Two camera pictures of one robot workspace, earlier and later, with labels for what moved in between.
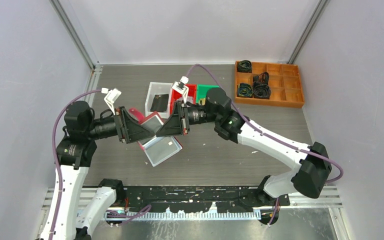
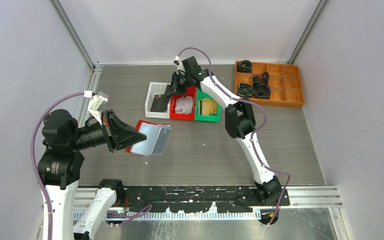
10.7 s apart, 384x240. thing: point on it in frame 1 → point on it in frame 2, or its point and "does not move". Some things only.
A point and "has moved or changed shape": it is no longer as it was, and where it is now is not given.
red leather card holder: [156, 148] has moved or changed shape
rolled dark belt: [244, 66] does not move
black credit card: [160, 103] does not move
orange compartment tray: [284, 80] does not move
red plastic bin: [192, 96] does not move
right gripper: [172, 126] → [175, 88]
